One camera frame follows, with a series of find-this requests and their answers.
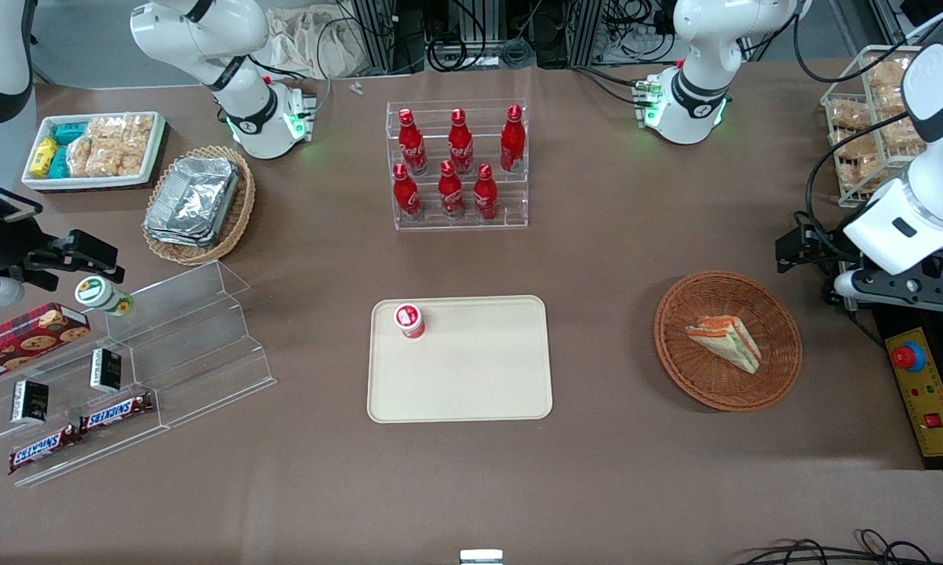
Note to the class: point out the red cola bottle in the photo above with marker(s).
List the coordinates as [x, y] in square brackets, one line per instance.
[460, 145]
[450, 193]
[405, 195]
[412, 145]
[512, 141]
[485, 195]

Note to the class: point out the beige cloth bag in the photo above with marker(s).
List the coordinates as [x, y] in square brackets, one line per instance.
[307, 43]

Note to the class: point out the green lidded cup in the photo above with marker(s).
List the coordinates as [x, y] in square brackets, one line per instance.
[99, 294]

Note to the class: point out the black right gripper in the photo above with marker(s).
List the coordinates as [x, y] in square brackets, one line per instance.
[1, 253]

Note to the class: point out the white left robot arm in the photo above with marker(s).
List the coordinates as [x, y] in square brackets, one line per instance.
[695, 94]

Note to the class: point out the teal snack pack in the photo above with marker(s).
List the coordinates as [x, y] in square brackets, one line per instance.
[70, 133]
[60, 162]

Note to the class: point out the silver foil tray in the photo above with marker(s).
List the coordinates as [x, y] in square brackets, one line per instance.
[193, 196]

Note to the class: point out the red white yogurt cup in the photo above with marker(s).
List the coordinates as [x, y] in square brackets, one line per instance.
[409, 319]

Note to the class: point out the brown snack bag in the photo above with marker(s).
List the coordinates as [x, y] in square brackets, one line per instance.
[854, 143]
[886, 72]
[899, 132]
[860, 171]
[850, 116]

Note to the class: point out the clear acrylic step shelf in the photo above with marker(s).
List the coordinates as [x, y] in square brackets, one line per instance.
[56, 439]
[205, 337]

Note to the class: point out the aluminium frame rack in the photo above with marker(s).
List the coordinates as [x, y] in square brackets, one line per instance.
[479, 31]

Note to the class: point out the red tartan cookie box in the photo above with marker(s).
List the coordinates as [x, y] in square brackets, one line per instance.
[24, 337]

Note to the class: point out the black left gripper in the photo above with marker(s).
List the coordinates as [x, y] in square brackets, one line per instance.
[818, 245]

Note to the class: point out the yellow snack pack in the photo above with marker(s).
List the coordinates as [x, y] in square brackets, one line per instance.
[44, 154]

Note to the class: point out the beige plastic tray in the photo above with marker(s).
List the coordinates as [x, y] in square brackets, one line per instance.
[471, 369]

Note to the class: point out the rice cracker bag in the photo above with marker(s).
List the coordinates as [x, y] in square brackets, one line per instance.
[79, 157]
[107, 129]
[138, 133]
[107, 161]

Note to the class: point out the white rectangular snack tray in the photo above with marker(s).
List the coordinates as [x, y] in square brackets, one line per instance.
[95, 182]

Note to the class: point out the brown round wicker basket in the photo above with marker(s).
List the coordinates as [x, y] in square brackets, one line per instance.
[691, 369]

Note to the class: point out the small black box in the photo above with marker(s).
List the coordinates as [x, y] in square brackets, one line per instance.
[106, 370]
[29, 402]

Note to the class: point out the black appliance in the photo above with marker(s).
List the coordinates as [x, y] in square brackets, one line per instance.
[903, 463]

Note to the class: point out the white table edge clip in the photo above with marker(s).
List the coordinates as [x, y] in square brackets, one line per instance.
[481, 557]

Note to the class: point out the clear acrylic bottle rack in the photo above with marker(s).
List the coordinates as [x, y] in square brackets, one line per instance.
[511, 200]

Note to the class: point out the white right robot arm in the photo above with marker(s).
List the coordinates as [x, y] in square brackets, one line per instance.
[240, 86]

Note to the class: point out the yellow emergency stop panel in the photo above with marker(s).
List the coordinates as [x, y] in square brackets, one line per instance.
[930, 392]

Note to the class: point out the light oval wicker basket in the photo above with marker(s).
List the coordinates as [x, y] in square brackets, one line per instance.
[240, 212]

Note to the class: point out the triangular sandwich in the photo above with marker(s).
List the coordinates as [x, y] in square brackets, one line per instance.
[726, 339]

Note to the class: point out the Snickers bar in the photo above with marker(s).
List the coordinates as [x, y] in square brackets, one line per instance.
[117, 412]
[44, 450]

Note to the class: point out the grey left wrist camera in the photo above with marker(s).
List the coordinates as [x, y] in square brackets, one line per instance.
[856, 286]

